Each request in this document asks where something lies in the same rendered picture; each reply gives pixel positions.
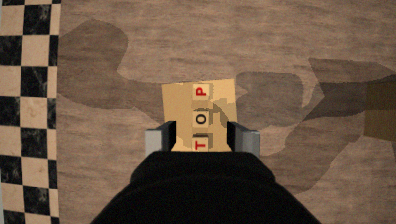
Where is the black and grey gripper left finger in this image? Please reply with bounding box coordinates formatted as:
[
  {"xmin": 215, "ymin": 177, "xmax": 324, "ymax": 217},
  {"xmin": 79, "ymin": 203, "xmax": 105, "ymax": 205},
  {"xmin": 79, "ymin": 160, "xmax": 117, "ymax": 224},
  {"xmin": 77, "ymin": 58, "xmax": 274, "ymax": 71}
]
[{"xmin": 145, "ymin": 121, "xmax": 176, "ymax": 158}]

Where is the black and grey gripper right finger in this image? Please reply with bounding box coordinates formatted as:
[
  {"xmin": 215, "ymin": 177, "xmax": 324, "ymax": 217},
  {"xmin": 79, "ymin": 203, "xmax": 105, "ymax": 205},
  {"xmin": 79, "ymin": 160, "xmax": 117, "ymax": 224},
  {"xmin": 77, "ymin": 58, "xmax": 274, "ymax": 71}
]
[{"xmin": 227, "ymin": 121, "xmax": 260, "ymax": 159}]

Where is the tan flat mat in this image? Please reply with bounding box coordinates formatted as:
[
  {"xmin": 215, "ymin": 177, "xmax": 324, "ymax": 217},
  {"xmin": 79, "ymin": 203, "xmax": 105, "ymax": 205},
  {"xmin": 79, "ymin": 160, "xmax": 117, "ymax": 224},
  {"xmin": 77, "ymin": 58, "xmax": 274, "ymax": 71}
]
[{"xmin": 162, "ymin": 79, "xmax": 237, "ymax": 152}]

